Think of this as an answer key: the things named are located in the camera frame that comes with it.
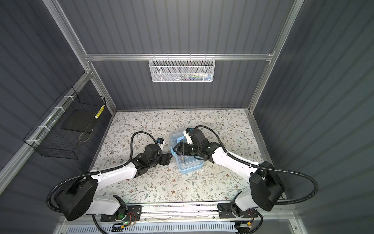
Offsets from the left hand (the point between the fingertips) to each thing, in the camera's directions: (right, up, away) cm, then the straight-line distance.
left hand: (167, 154), depth 89 cm
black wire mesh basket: (-50, +15, -16) cm, 55 cm away
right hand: (+9, +4, -8) cm, 12 cm away
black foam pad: (-43, +21, -13) cm, 50 cm away
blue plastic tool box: (+12, -3, -9) cm, 16 cm away
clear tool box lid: (+3, +10, +17) cm, 20 cm away
